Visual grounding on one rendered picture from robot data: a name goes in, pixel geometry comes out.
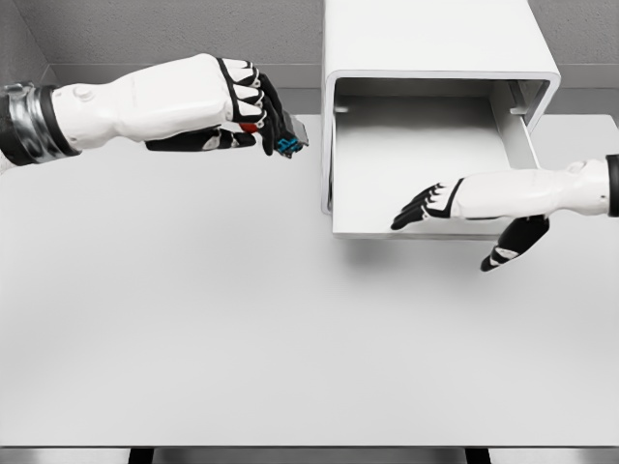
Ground right robot hand striped fingers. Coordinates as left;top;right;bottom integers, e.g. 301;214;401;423
390;168;565;274

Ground left robot hand striped fingers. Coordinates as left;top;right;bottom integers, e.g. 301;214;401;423
118;53;287;157

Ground white cabinet drawer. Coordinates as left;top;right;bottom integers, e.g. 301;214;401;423
329;79;543;242

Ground grey load switch red knob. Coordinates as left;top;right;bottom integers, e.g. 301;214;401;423
240;109;311;159

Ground white tabletop cabinet shell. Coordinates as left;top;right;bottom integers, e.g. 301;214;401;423
320;0;562;215

